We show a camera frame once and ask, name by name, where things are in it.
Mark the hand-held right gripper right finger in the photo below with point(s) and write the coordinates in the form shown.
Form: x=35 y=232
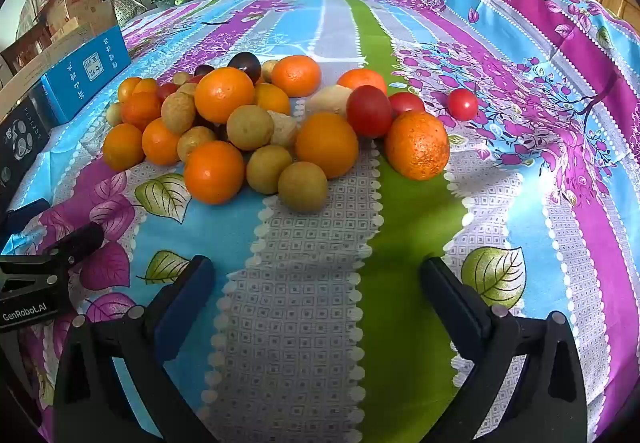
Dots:
x=450 y=298

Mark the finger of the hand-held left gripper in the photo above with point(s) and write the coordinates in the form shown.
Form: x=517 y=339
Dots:
x=25 y=220
x=82 y=240

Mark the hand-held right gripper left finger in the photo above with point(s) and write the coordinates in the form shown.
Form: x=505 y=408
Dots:
x=185 y=308

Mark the pile of brown longans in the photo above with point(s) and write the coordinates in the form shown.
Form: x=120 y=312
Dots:
x=302 y=185

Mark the pile of oranges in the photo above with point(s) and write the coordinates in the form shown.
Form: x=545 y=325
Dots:
x=224 y=94

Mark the black printed box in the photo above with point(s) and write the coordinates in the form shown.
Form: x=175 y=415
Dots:
x=20 y=148

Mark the blue cardboard box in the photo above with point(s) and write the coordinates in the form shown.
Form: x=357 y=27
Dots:
x=85 y=73

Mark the dark wooden desk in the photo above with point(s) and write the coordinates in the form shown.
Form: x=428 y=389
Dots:
x=25 y=48

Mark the oblong red tomato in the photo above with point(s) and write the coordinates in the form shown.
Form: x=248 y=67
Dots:
x=369 y=110

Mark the pale peeled fruit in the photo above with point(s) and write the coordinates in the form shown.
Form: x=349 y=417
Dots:
x=282 y=128
x=330 y=100

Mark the dark purple plum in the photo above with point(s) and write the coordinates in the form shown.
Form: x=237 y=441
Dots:
x=204 y=69
x=245 y=65

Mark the checkered woven bag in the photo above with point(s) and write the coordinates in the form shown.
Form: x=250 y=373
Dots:
x=130 y=8

